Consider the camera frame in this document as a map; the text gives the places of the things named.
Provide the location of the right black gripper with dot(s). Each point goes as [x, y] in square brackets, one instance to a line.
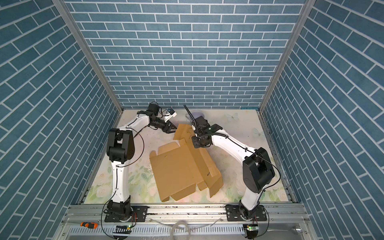
[195, 144]

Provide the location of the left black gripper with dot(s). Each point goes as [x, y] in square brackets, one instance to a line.
[167, 131]

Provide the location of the brown cardboard box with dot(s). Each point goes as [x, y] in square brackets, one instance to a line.
[179, 168]

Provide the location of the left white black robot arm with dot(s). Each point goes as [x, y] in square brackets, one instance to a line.
[120, 150]

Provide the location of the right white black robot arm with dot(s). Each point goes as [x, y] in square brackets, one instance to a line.
[258, 171]

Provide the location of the lavender ceramic cup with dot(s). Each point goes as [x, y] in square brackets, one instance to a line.
[197, 114]

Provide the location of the clear plastic tube loop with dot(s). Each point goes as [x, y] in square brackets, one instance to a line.
[180, 227]

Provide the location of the orange black screwdriver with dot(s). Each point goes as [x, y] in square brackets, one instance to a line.
[89, 225]

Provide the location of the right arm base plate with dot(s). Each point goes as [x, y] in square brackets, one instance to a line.
[237, 213]

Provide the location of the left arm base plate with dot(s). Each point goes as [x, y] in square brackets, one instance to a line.
[136, 214]

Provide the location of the aluminium mounting rail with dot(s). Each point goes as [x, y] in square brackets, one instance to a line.
[283, 212]

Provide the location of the white slotted cable duct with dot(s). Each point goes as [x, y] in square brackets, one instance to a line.
[156, 230]

